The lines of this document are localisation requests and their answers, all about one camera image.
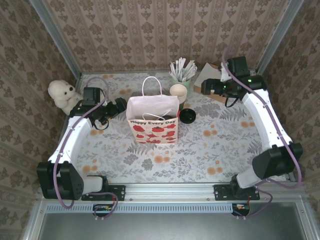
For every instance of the white paper bag red print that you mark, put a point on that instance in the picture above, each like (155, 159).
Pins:
(152, 132)

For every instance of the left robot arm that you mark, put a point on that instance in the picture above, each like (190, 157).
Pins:
(72, 140)

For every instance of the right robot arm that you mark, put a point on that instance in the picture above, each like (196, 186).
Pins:
(260, 117)

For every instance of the brown cardboard box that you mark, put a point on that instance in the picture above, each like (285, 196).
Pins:
(197, 89)

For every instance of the white paper sheet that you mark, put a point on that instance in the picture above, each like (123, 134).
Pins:
(208, 72)

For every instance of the white wrapped straw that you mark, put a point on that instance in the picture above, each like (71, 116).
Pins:
(193, 72)
(188, 68)
(174, 71)
(180, 67)

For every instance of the mint green holder cup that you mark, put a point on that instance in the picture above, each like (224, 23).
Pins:
(188, 83)

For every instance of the stack of green paper cups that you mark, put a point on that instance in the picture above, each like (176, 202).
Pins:
(178, 91)

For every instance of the black round lid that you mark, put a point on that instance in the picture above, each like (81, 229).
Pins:
(187, 115)

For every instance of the white teddy bear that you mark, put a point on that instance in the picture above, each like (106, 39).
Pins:
(62, 96)

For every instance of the black controller board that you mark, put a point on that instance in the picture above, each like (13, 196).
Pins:
(102, 208)
(241, 208)

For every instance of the grey metal panel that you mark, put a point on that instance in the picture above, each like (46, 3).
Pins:
(170, 227)

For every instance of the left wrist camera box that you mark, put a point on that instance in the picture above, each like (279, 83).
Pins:
(92, 96)

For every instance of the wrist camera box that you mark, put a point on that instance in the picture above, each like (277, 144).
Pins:
(92, 96)
(238, 65)

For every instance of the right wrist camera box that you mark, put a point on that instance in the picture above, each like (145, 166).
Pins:
(238, 65)

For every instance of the aluminium frame post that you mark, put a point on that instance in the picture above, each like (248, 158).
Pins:
(57, 37)
(278, 37)

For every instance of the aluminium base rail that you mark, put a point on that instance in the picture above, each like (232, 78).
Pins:
(170, 191)

